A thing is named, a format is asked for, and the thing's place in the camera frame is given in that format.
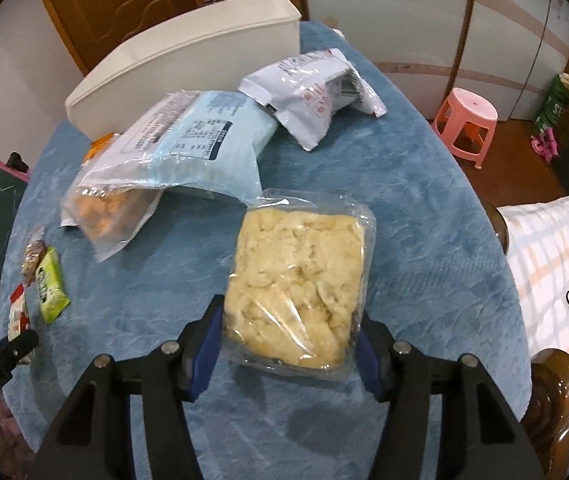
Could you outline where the light blue and white packet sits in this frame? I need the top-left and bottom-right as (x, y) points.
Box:
(75, 90), (280, 206)

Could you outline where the pale floral wardrobe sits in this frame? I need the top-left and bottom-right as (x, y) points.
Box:
(299, 0), (569, 124)

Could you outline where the green bag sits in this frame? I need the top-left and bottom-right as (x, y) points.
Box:
(534, 72), (569, 129)

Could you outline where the pink patterned cloth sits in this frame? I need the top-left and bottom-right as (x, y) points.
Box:
(0, 395), (40, 466)

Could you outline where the checked bedding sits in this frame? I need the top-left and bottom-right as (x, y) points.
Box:
(497, 175), (569, 461)

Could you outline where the small clear nut packet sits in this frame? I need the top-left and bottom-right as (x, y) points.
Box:
(20, 225), (48, 286)

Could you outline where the pink toy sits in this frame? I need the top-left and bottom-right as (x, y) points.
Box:
(529, 127), (561, 161)

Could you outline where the clear packet of fried orange snacks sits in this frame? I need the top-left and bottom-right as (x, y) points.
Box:
(59, 180), (166, 264)

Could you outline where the clear packet of pale crisp cake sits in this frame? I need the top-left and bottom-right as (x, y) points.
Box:
(222, 187), (378, 385)

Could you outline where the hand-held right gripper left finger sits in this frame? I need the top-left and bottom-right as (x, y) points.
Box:
(27, 294), (226, 480)

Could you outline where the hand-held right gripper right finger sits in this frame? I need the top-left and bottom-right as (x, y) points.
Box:
(359, 310), (548, 480)

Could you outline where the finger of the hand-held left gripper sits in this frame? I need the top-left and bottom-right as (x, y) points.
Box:
(0, 329), (40, 369)

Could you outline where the pink plastic stool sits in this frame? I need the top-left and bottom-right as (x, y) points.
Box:
(431, 87), (500, 170)

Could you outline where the small green packet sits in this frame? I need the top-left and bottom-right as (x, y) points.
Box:
(34, 246), (73, 325)

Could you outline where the white and silver snack packet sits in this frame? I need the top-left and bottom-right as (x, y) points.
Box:
(238, 48), (388, 152)

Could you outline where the white plastic storage bin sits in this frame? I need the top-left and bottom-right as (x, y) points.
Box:
(64, 0), (301, 140)

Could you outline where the brown wooden door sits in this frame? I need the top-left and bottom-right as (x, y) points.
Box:
(32, 0), (206, 76)

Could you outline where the carved wooden bed frame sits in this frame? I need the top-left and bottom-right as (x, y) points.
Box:
(519, 347), (569, 480)

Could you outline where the round wooden bedpost knob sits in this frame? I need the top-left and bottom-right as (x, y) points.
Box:
(479, 200), (510, 256)

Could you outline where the red and white small packet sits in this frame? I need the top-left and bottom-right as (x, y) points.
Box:
(8, 284), (33, 366)

